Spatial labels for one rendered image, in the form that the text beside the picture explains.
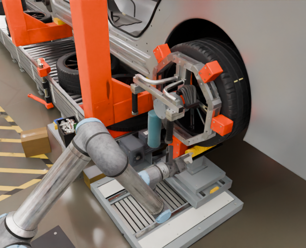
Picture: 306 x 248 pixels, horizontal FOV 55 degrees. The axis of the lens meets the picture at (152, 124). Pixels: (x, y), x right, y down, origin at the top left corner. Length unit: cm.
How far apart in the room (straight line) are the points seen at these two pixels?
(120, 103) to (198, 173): 77
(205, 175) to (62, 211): 107
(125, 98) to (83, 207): 86
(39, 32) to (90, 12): 206
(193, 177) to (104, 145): 116
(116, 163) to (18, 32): 279
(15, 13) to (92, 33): 196
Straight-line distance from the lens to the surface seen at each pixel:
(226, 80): 160
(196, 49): 169
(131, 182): 125
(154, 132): 191
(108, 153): 112
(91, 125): 120
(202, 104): 179
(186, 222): 210
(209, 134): 167
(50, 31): 382
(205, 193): 217
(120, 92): 207
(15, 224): 143
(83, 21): 176
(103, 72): 192
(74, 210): 229
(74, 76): 298
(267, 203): 247
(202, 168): 224
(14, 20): 369
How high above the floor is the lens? 176
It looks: 35 degrees down
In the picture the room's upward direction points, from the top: 2 degrees clockwise
